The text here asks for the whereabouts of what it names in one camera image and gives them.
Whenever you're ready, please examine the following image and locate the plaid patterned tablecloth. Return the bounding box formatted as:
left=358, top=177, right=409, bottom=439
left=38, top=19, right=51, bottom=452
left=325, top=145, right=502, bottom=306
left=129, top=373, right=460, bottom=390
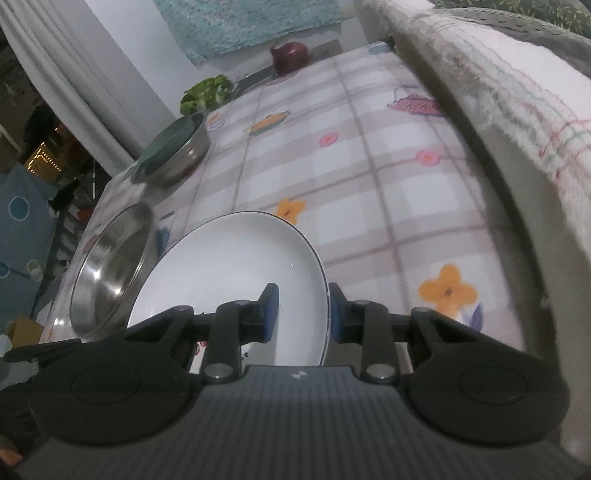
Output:
left=43, top=43, right=533, bottom=350

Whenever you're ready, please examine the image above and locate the small steel bowl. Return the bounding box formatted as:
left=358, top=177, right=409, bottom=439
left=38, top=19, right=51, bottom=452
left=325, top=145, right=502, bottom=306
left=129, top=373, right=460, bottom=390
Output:
left=130, top=111, right=211, bottom=188

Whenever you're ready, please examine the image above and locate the blue patterned wall cloth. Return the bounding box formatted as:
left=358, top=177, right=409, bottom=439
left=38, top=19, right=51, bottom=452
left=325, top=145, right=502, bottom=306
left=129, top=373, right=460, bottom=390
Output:
left=155, top=0, right=342, bottom=64

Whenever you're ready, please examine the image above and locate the dark green plate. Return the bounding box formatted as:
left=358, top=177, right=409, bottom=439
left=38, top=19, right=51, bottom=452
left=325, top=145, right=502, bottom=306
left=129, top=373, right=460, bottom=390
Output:
left=137, top=111, right=204, bottom=170

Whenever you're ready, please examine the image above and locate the medium steel bowl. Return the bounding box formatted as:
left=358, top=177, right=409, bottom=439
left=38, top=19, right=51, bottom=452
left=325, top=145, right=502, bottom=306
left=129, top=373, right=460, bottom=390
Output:
left=69, top=203, right=159, bottom=341

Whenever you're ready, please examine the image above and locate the red cabbage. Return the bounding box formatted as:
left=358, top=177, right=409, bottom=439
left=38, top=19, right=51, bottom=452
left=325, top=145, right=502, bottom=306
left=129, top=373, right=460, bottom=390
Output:
left=270, top=41, right=310, bottom=76

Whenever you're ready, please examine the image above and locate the green lettuce head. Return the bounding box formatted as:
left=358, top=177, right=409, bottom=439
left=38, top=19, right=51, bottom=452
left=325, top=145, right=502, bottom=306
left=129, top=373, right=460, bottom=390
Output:
left=179, top=74, right=235, bottom=116

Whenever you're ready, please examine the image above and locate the white curtain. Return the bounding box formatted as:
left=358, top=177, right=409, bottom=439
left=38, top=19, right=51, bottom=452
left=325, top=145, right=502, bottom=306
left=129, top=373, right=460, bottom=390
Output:
left=1, top=1, right=174, bottom=176

